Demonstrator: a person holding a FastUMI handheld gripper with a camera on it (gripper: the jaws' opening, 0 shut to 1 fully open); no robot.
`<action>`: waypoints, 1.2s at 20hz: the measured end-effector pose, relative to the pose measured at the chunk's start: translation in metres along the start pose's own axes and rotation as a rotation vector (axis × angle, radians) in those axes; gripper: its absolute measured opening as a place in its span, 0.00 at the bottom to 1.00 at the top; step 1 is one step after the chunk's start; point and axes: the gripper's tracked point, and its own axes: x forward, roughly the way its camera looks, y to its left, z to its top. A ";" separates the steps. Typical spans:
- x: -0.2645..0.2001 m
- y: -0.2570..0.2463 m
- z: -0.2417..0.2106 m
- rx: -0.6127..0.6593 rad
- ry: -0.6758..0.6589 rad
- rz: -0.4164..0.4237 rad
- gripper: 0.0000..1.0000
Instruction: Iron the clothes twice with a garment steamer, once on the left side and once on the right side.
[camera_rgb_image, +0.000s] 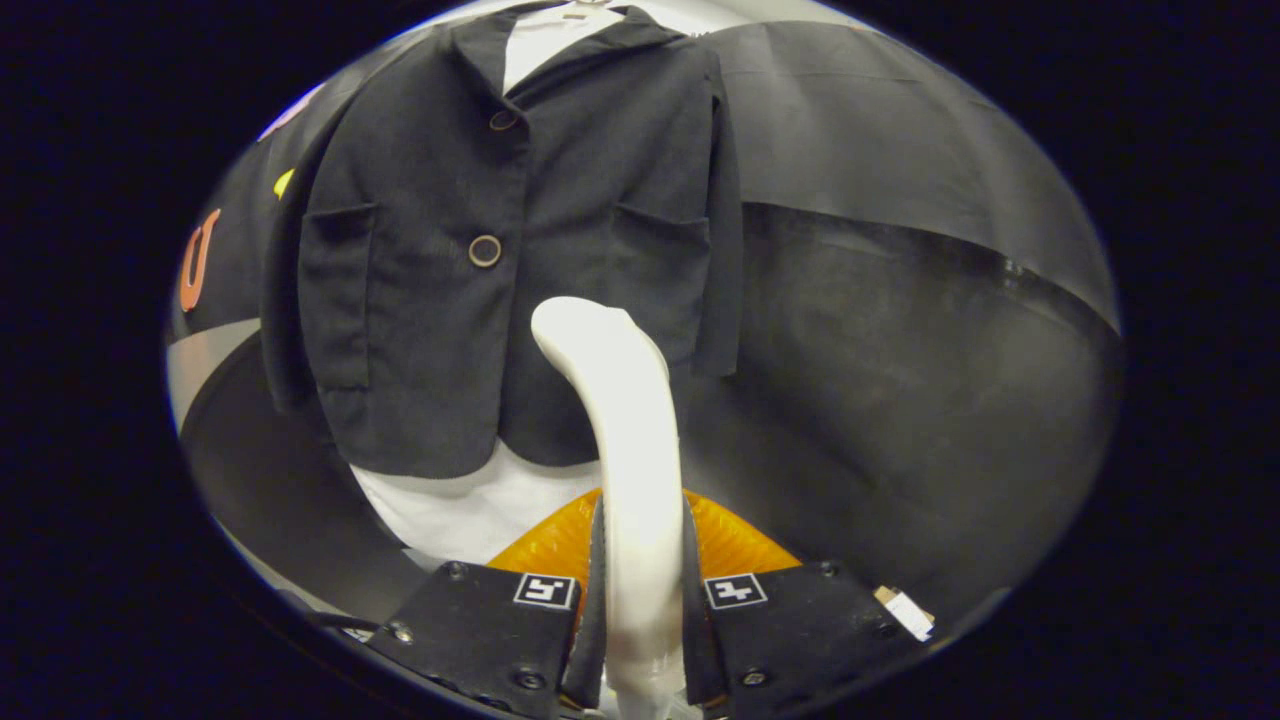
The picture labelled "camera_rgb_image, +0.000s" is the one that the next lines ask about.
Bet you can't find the white garment steamer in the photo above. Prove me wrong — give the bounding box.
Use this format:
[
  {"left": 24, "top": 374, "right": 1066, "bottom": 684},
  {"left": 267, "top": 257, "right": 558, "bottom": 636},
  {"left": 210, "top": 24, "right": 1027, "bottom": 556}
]
[{"left": 530, "top": 296, "right": 691, "bottom": 720}]

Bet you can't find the black jacket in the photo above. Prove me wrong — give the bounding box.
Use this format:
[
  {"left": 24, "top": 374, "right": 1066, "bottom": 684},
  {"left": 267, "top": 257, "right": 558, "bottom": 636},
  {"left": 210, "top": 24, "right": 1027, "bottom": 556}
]
[{"left": 260, "top": 3, "right": 746, "bottom": 479}]

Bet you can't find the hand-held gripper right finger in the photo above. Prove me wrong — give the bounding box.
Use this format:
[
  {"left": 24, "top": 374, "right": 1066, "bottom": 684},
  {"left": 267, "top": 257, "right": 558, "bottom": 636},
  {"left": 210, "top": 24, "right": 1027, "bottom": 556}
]
[{"left": 682, "top": 490, "right": 923, "bottom": 720}]

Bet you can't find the grey cabinet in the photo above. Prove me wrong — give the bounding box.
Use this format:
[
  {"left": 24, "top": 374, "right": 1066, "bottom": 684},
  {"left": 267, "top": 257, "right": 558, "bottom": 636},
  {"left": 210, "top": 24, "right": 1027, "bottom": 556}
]
[{"left": 165, "top": 318, "right": 433, "bottom": 626}]

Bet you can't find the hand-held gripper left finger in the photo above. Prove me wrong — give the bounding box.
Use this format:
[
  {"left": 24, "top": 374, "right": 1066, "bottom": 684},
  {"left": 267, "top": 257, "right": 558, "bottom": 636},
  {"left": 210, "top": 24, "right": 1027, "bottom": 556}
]
[{"left": 365, "top": 488, "right": 607, "bottom": 720}]

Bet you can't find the white mannequin torso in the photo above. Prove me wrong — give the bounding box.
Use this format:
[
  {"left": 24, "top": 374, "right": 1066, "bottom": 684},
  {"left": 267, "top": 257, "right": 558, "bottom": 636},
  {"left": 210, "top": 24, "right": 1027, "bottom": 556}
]
[{"left": 348, "top": 0, "right": 626, "bottom": 566}]

